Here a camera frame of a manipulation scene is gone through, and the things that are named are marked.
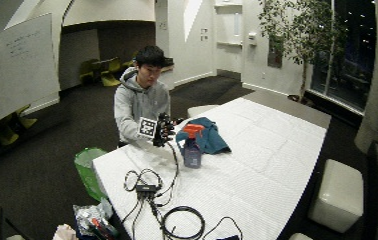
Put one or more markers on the small black hub box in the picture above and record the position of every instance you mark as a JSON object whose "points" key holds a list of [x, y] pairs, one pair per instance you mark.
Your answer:
{"points": [[146, 188]]}

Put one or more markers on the yellow-green chair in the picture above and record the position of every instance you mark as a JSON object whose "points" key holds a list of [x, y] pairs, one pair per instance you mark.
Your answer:
{"points": [[10, 128], [108, 71]]}

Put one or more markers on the the person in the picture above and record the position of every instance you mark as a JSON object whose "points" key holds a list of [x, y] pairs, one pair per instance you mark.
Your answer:
{"points": [[138, 103]]}

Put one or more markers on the clear plastic bag of items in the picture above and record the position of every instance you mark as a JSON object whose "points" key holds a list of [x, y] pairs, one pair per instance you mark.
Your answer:
{"points": [[92, 220]]}

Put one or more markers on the white door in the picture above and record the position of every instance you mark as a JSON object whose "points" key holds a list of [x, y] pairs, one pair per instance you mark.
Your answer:
{"points": [[229, 35]]}

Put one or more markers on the white marker cube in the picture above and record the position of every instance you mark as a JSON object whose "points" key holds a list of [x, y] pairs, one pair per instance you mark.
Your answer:
{"points": [[146, 127]]}

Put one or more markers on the purple spray bottle orange trigger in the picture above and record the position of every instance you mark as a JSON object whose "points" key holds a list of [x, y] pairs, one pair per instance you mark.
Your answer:
{"points": [[191, 151]]}

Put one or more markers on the indoor potted tree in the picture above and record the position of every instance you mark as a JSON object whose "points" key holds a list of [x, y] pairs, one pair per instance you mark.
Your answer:
{"points": [[302, 40]]}

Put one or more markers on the white cube stool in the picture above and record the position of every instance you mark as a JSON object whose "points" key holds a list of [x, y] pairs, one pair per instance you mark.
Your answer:
{"points": [[341, 196], [201, 110]]}

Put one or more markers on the white whiteboard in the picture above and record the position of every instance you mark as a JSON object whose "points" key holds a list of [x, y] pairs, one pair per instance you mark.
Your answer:
{"points": [[14, 66]]}

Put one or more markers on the teal cloth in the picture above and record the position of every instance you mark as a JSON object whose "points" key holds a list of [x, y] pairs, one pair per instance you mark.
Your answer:
{"points": [[210, 136]]}

